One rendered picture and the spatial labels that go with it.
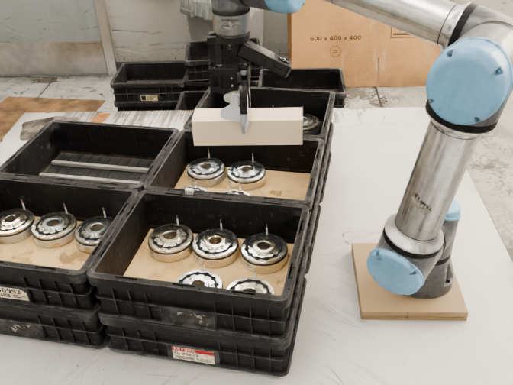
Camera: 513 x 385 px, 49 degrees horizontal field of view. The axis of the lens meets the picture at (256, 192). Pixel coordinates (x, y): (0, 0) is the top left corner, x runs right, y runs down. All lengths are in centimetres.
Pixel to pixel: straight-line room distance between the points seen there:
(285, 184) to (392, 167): 46
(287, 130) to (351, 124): 86
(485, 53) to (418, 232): 37
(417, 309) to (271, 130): 51
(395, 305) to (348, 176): 57
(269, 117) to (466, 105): 47
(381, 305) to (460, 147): 48
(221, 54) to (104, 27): 322
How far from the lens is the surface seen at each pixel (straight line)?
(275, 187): 147
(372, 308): 130
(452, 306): 134
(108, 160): 168
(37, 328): 133
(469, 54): 88
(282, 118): 121
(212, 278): 117
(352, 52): 402
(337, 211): 161
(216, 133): 123
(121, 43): 441
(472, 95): 89
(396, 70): 408
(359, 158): 186
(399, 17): 107
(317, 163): 138
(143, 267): 127
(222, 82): 117
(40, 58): 464
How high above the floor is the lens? 166
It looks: 35 degrees down
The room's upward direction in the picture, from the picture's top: 3 degrees counter-clockwise
